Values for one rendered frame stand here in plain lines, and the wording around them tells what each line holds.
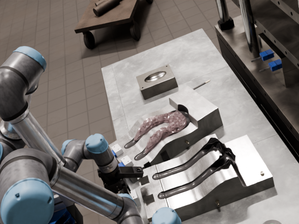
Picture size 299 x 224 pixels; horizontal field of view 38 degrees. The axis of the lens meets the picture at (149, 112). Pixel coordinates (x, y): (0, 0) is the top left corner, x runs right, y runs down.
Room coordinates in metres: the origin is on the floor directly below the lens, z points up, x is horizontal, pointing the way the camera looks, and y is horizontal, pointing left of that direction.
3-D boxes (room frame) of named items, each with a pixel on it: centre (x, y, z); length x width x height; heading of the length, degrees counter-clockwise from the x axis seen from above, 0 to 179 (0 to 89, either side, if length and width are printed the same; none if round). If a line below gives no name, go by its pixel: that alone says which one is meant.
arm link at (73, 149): (1.30, 0.32, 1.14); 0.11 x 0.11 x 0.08; 56
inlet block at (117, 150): (1.53, 0.25, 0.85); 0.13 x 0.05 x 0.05; 105
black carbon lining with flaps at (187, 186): (1.21, -0.08, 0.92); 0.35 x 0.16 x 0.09; 88
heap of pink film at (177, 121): (1.55, -0.02, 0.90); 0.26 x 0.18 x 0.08; 105
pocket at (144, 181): (1.27, 0.13, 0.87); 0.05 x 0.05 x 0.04; 88
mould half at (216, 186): (1.19, -0.09, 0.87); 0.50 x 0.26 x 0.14; 88
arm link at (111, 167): (1.25, 0.23, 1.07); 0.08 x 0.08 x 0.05
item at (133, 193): (1.26, 0.25, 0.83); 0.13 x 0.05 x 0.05; 90
